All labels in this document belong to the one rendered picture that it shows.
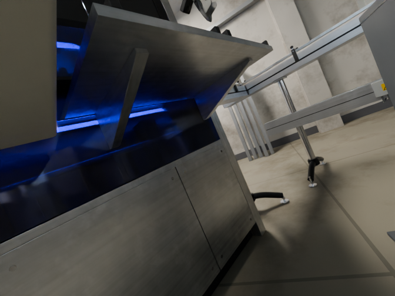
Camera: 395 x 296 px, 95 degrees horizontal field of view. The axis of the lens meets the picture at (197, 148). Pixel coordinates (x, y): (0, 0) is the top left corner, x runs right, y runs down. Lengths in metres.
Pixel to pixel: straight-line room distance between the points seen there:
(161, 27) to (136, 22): 0.05
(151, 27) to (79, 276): 0.62
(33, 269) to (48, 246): 0.05
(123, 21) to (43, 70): 0.16
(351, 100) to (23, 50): 1.57
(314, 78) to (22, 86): 3.35
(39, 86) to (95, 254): 0.48
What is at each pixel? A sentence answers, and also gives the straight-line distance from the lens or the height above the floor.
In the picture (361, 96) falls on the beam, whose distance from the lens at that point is 1.59.
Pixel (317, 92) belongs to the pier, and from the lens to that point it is 3.41.
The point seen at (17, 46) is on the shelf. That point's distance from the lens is 0.24.
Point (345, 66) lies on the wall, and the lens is 3.72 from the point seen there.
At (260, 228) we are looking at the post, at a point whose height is 0.04.
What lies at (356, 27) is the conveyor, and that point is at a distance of 1.58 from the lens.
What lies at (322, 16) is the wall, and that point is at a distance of 3.84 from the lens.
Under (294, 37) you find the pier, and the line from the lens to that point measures 3.52.
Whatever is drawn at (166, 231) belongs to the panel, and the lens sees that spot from 0.74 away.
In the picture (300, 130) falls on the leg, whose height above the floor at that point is 0.39.
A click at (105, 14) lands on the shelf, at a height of 0.86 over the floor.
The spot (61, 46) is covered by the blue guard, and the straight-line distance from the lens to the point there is 0.82.
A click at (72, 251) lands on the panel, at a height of 0.50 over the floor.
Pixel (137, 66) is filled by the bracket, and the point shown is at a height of 0.84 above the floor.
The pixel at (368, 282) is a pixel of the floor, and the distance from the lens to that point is 0.92.
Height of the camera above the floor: 0.63
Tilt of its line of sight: 2 degrees down
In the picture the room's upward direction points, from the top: 23 degrees counter-clockwise
